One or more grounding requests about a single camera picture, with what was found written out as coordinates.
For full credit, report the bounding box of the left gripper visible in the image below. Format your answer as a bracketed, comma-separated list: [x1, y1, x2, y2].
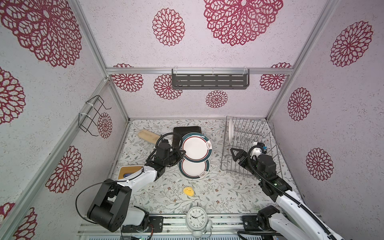
[163, 146, 186, 167]

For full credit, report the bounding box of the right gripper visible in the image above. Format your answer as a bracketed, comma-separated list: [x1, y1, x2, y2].
[231, 147, 264, 185]

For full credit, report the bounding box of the white round plate front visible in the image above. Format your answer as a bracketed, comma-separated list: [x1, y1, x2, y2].
[179, 160, 211, 180]

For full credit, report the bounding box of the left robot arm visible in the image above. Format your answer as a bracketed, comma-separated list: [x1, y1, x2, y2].
[87, 140, 186, 232]

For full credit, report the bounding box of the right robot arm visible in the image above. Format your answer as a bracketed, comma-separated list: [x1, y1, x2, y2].
[230, 142, 342, 240]

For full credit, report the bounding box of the tan sponge block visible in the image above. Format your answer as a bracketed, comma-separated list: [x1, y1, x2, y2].
[138, 129, 161, 145]

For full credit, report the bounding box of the yellow small piece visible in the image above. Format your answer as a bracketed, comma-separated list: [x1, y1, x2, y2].
[183, 187, 195, 197]

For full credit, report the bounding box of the white alarm clock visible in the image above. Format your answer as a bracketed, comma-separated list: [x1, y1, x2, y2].
[186, 206, 213, 240]

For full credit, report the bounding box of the wire dish rack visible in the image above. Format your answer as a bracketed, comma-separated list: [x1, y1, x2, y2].
[221, 116, 284, 177]

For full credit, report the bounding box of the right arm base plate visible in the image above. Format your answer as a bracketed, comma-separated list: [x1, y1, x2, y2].
[241, 215, 261, 232]

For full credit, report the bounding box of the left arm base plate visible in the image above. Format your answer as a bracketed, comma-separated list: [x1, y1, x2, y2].
[121, 208, 164, 233]

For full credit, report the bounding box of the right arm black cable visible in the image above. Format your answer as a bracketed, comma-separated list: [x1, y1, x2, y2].
[236, 145, 334, 240]

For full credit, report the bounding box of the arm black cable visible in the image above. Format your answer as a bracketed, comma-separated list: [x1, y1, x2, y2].
[74, 132, 184, 225]
[236, 145, 334, 240]

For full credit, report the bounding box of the grey wall shelf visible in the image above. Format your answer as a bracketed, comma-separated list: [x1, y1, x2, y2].
[171, 69, 250, 90]

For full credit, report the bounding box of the black wire wall basket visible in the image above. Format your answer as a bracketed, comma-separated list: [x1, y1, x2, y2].
[78, 95, 113, 139]

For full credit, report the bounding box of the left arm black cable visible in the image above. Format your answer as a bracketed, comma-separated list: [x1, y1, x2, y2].
[74, 132, 184, 225]

